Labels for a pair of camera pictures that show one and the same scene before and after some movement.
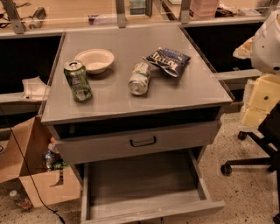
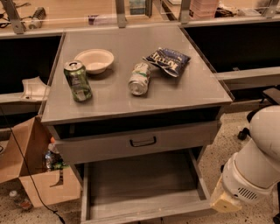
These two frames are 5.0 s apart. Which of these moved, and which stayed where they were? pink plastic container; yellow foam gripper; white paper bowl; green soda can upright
Moved: yellow foam gripper
Stayed: pink plastic container; green soda can upright; white paper bowl
